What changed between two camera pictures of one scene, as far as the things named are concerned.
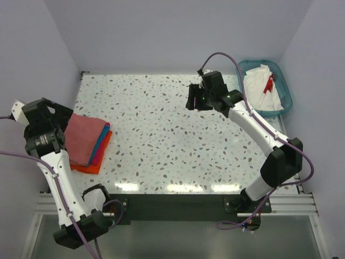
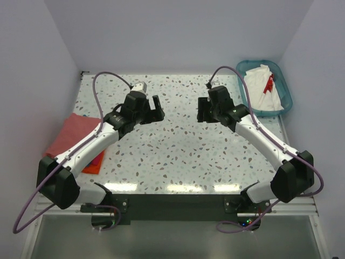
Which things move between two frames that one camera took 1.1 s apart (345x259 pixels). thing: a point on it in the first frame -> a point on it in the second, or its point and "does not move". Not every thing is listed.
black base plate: (172, 208) does not move
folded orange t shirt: (91, 169) does not move
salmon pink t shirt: (82, 134) does not move
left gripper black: (62, 113) -> (156, 114)
